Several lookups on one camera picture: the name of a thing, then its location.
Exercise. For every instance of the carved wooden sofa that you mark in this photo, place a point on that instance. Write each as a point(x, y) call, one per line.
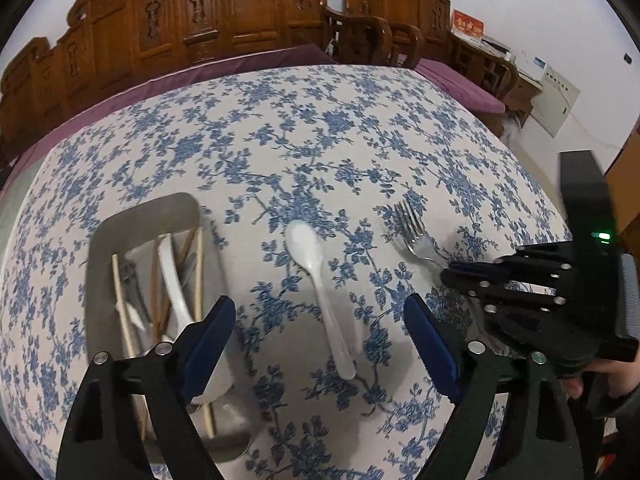
point(225, 10)

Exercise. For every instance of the white ceramic spoon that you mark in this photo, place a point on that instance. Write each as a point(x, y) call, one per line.
point(172, 280)

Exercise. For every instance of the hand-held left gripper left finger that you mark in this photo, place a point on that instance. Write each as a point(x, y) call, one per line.
point(212, 340)

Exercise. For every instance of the purple armchair cushion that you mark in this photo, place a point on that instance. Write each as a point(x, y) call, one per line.
point(465, 87)

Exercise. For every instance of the white electrical cabinet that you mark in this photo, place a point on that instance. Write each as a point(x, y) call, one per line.
point(555, 100)

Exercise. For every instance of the wooden side table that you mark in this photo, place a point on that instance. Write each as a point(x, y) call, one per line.
point(492, 67)

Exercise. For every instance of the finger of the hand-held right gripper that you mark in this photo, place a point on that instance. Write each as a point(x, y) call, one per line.
point(540, 262)
point(465, 275)

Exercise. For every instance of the stack of papers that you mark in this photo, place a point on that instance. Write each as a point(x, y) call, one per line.
point(497, 46)

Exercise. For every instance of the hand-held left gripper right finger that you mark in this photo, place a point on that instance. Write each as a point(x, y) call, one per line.
point(430, 340)

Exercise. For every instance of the metal tray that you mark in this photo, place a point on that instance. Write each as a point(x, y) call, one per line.
point(130, 230)

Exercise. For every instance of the person's right hand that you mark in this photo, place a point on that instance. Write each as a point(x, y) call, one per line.
point(572, 387)

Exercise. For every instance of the brown wooden board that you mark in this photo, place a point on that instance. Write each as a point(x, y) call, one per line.
point(625, 160)

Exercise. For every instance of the red desk calendar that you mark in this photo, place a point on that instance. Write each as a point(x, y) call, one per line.
point(468, 26)

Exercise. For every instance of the carved wooden armchair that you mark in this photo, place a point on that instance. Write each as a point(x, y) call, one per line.
point(400, 5)

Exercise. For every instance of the white device box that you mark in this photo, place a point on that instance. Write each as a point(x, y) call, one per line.
point(532, 66)

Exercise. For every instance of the person's right forearm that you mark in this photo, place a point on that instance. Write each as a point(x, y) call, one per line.
point(615, 400)

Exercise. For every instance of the blue floral tablecloth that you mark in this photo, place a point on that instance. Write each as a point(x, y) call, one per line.
point(300, 135)

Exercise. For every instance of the white plastic spoon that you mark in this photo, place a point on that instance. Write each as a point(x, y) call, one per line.
point(305, 245)

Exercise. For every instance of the metal fork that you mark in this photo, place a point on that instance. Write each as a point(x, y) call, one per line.
point(415, 232)

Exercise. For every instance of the purple sofa cushion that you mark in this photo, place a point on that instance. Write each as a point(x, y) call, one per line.
point(175, 80)

